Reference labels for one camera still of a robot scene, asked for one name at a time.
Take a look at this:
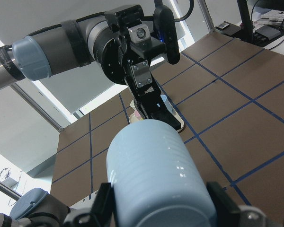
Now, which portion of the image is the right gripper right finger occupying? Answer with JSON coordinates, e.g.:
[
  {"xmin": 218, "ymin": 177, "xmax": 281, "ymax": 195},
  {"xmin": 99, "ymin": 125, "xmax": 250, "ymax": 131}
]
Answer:
[{"xmin": 206, "ymin": 182, "xmax": 284, "ymax": 227}]

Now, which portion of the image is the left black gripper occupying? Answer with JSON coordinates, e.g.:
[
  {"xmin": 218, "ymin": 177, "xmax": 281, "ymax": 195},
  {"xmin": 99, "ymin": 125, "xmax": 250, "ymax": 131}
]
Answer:
[{"xmin": 94, "ymin": 5, "xmax": 181, "ymax": 131}]

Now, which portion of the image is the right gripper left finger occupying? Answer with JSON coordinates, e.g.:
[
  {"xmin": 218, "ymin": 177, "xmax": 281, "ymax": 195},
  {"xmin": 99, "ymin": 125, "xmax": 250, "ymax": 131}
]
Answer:
[{"xmin": 62, "ymin": 183, "xmax": 115, "ymax": 227}]

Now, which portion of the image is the light blue ikea cup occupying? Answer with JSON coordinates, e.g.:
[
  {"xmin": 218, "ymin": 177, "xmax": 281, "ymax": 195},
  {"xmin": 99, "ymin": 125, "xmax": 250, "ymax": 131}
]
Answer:
[{"xmin": 106, "ymin": 120, "xmax": 217, "ymax": 227}]

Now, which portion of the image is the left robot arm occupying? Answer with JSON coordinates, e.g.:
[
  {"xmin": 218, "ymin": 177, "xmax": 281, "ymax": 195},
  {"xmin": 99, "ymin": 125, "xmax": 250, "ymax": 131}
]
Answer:
[{"xmin": 0, "ymin": 0, "xmax": 181, "ymax": 130}]

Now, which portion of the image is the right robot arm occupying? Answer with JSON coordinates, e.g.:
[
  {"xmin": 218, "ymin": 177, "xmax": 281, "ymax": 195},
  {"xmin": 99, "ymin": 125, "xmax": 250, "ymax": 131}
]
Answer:
[{"xmin": 0, "ymin": 182, "xmax": 284, "ymax": 227}]

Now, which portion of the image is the cream white cup on tray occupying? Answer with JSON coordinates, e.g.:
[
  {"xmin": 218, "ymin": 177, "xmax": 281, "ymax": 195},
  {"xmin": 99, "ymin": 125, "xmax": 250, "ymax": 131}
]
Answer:
[{"xmin": 130, "ymin": 100, "xmax": 136, "ymax": 110}]

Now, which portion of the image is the blue cup on tray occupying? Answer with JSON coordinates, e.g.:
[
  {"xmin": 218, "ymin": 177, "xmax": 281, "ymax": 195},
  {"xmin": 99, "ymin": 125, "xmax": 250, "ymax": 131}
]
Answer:
[{"xmin": 160, "ymin": 95, "xmax": 169, "ymax": 107}]

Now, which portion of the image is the pink cup on tray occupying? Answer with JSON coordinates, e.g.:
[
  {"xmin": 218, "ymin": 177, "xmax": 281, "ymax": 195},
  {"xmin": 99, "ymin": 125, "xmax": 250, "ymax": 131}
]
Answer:
[{"xmin": 133, "ymin": 110, "xmax": 142, "ymax": 119}]

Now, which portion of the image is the cream serving tray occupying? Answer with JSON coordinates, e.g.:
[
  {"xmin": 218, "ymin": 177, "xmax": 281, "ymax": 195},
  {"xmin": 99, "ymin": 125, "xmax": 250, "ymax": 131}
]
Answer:
[{"xmin": 129, "ymin": 107, "xmax": 185, "ymax": 133}]

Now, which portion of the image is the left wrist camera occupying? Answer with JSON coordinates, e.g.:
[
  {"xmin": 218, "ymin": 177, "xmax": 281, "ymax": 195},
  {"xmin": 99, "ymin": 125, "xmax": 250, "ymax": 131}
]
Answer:
[{"xmin": 153, "ymin": 5, "xmax": 180, "ymax": 65}]

